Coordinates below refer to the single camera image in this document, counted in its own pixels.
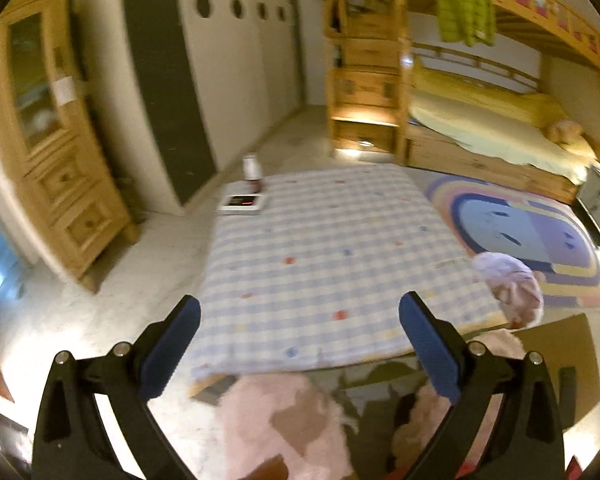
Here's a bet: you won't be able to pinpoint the cream bed sheet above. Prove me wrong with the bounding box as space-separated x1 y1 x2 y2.
410 90 593 185

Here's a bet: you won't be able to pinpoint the small white bottle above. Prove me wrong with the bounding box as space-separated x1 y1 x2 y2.
242 153 263 194

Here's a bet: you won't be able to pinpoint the yellow blanket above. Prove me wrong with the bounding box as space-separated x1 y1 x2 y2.
412 63 596 159

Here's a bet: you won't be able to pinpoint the wooden bunk bed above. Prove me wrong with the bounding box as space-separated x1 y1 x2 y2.
404 0 600 203

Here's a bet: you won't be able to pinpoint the wooden cabinet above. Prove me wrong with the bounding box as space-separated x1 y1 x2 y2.
0 0 138 294

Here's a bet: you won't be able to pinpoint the checkered tablecloth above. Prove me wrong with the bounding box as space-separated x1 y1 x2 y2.
188 165 505 382

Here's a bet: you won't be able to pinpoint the pink trash bag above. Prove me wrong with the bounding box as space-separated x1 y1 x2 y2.
471 252 544 330

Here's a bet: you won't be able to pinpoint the pink pillow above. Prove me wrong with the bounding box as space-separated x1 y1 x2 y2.
545 118 583 144

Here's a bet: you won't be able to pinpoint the white wardrobe with holes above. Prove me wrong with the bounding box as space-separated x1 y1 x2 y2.
122 0 301 206

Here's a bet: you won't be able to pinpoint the green puffer jacket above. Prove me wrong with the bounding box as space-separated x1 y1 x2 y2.
437 0 496 47

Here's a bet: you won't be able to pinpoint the pink fluffy slipper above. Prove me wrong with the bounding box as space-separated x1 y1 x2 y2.
216 374 354 479

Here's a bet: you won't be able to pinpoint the wooden stair drawers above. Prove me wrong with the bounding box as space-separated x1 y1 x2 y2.
323 0 410 165

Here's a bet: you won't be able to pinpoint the colourful oval rug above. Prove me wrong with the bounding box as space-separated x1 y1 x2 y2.
425 174 600 308

